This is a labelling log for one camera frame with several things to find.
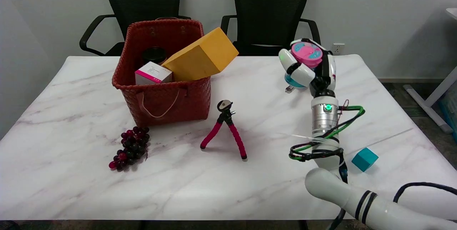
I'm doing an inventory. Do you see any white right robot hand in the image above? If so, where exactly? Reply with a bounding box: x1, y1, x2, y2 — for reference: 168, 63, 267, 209
278, 38, 337, 98

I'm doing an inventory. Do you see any pink gum jar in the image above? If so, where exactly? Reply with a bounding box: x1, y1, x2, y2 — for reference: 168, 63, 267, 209
285, 42, 323, 88

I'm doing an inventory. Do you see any red woven basket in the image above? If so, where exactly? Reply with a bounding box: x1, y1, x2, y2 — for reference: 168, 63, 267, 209
112, 17, 212, 128

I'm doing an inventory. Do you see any black lidded jar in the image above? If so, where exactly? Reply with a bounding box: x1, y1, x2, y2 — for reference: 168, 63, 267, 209
141, 46, 167, 65

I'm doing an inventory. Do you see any blue storage bin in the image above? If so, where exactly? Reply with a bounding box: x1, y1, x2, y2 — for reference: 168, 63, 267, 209
438, 87, 457, 141

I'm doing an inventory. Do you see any pink flexible mini tripod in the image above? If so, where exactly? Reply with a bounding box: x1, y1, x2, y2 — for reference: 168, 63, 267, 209
200, 100, 248, 161

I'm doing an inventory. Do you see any yellow cardboard box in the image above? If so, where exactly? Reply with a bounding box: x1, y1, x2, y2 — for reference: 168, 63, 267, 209
161, 27, 239, 82

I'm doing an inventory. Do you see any teal cube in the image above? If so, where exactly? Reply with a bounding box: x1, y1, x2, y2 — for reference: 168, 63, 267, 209
351, 147, 379, 172

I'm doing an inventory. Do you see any pink and white box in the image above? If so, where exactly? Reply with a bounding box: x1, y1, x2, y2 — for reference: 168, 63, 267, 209
135, 61, 173, 86

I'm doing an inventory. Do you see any dark purple grape bunch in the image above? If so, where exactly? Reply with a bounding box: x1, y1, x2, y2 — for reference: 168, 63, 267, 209
109, 126, 151, 172

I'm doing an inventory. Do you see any black and green cable bundle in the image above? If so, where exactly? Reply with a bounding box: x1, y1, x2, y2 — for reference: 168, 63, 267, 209
288, 100, 366, 230

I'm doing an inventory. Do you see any thick black cable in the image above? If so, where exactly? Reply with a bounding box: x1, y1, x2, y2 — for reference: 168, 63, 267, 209
393, 182, 457, 204

